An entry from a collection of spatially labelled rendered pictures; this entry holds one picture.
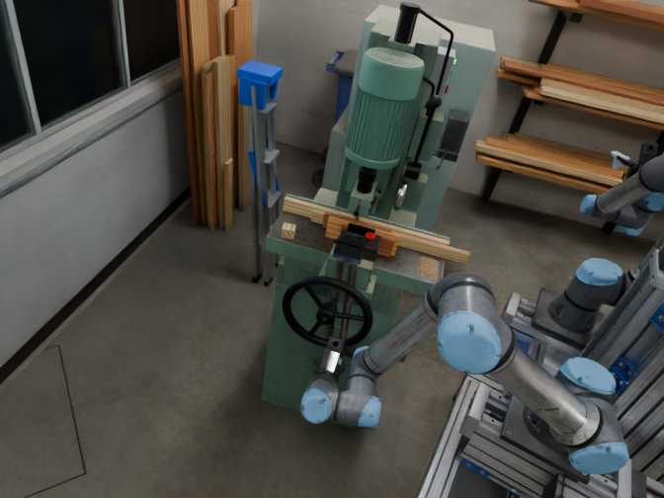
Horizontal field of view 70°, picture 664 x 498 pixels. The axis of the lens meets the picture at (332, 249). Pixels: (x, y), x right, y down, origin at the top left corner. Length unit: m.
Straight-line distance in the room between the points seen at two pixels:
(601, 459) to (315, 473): 1.19
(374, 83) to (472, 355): 0.78
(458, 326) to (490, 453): 0.66
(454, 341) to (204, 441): 1.41
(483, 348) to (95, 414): 1.71
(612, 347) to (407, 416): 1.11
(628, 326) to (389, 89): 0.88
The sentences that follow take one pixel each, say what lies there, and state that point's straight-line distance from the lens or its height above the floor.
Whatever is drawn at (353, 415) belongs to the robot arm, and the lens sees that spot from 1.21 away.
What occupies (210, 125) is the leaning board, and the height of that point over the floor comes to 0.70.
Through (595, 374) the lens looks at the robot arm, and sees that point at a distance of 1.32.
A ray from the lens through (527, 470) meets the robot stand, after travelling 1.53.
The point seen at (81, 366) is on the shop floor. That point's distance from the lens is 2.44.
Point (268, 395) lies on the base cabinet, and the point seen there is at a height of 0.05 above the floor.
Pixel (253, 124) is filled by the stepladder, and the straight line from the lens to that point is 2.26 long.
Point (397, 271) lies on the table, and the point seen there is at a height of 0.90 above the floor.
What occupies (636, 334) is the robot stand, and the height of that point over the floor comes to 1.07.
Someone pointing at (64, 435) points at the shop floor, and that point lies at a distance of 2.25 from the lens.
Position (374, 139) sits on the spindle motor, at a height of 1.29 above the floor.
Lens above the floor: 1.85
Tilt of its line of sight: 37 degrees down
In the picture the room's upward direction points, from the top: 12 degrees clockwise
